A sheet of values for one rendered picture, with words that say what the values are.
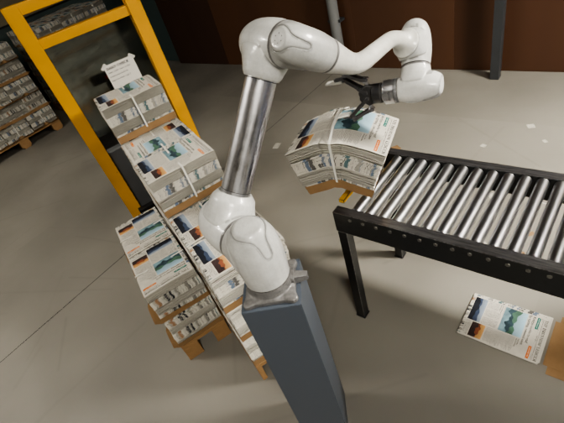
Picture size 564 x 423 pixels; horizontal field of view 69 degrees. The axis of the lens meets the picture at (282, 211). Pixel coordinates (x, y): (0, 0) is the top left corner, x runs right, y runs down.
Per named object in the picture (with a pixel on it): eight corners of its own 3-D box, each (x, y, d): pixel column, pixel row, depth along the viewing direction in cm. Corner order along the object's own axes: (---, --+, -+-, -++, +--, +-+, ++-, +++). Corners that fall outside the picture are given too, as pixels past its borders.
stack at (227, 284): (263, 382, 221) (207, 284, 170) (190, 265, 308) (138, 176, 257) (321, 340, 232) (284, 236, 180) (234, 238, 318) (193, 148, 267)
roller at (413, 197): (399, 223, 173) (399, 232, 176) (442, 160, 197) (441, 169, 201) (389, 219, 176) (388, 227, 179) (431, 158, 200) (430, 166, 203)
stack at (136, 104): (190, 265, 307) (100, 111, 228) (178, 245, 330) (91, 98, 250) (234, 239, 318) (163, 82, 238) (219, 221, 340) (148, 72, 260)
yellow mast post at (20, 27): (149, 242, 343) (-1, 10, 229) (147, 237, 349) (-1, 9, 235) (159, 237, 345) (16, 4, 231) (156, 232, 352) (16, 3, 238)
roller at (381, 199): (372, 216, 181) (372, 224, 184) (415, 156, 205) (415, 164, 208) (362, 212, 183) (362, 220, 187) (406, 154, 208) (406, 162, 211)
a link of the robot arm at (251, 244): (261, 302, 126) (238, 253, 113) (231, 273, 139) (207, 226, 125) (300, 270, 132) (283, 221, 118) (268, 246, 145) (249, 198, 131)
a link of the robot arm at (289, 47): (345, 32, 113) (313, 28, 122) (296, 11, 101) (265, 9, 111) (331, 80, 117) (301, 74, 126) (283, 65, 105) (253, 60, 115)
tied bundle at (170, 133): (151, 196, 235) (132, 164, 220) (139, 177, 256) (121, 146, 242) (210, 165, 245) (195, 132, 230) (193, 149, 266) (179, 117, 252)
